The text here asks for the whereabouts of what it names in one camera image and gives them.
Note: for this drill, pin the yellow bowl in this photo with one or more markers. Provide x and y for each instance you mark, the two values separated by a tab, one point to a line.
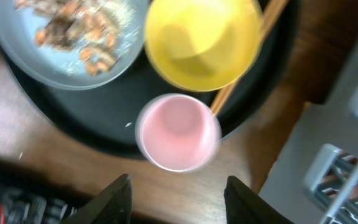
203	45

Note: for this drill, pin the round black serving tray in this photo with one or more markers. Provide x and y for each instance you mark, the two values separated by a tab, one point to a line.
104	117

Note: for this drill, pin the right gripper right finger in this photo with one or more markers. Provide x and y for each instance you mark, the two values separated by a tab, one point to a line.
244	206

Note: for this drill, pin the food scraps pile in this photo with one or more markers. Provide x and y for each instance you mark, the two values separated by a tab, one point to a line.
93	27

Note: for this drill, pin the wooden chopstick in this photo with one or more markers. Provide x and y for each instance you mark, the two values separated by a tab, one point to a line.
222	96
228	96

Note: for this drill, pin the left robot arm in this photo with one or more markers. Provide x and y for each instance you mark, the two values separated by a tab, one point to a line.
24	199

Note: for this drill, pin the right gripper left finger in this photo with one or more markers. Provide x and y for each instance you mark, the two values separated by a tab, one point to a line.
113	205

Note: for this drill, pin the grey dishwasher rack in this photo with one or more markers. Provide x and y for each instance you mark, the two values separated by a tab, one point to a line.
315	178

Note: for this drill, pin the pink cup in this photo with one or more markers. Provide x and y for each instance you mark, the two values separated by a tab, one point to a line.
177	133

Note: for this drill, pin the grey plate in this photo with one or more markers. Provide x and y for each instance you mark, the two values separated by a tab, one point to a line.
63	69

